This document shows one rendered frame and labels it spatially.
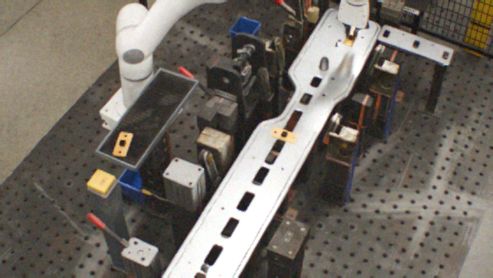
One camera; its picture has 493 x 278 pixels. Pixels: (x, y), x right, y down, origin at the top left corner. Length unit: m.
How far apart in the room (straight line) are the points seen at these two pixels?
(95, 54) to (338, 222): 2.07
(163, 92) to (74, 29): 2.17
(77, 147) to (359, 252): 1.10
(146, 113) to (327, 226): 0.73
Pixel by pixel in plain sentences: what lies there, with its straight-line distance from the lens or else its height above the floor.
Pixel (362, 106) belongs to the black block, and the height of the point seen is 0.98.
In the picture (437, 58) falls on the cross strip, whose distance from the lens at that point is 2.54.
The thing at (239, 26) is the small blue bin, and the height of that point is 0.75.
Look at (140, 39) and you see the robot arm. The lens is 2.24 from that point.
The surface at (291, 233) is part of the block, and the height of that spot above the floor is 1.03.
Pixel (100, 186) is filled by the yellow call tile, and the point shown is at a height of 1.16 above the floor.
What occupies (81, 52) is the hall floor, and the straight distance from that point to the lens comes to 4.05.
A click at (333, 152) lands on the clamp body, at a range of 2.21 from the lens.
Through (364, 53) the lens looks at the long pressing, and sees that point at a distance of 2.49.
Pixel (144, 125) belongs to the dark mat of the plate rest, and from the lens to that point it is 2.03.
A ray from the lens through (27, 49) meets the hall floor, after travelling 4.18.
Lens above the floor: 2.67
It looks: 50 degrees down
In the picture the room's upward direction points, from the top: straight up
